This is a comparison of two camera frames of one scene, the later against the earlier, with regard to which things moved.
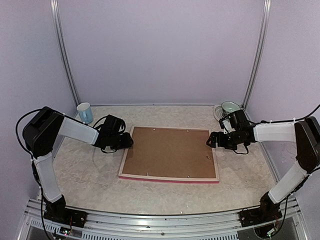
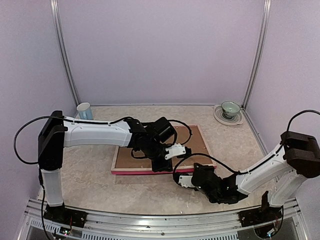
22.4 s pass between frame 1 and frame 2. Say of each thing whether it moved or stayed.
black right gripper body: moved
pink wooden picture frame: moved
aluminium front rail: stayed
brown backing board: moved
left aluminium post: stayed
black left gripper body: moved
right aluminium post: stayed
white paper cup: stayed
